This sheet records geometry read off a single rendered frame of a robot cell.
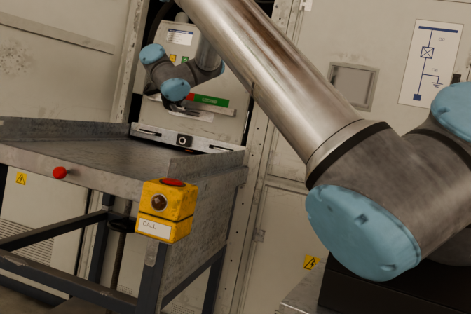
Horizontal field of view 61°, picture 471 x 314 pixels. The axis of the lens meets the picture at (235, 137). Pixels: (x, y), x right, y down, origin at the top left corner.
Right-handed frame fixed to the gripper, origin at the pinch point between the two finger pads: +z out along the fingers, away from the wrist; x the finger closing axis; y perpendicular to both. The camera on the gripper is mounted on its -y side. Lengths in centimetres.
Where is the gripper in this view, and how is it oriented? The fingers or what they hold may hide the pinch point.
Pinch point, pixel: (174, 108)
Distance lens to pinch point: 170.2
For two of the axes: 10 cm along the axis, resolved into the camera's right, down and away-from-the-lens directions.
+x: 3.1, -8.5, 4.3
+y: 9.4, 2.0, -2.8
